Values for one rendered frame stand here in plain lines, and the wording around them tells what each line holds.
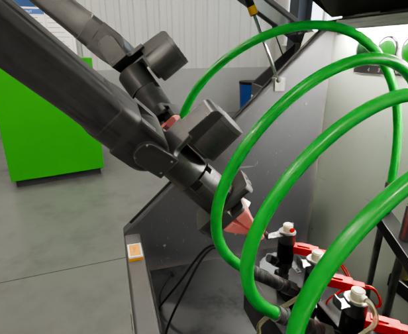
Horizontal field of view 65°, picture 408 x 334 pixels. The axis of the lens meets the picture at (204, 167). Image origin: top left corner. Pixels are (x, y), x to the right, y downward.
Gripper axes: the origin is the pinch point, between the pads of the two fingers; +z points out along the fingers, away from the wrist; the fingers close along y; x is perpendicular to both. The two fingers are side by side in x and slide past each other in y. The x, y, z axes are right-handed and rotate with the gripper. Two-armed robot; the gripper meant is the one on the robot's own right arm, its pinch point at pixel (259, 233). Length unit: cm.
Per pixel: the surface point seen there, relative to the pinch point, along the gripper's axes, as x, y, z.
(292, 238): -0.2, 3.2, 4.5
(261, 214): -18.1, 6.7, -12.6
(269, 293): -0.4, -6.8, 10.2
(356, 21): 27.4, 40.8, -6.0
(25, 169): 277, -195, -67
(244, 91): 608, 32, 109
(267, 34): 8.9, 22.5, -20.1
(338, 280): -8.5, 5.0, 8.7
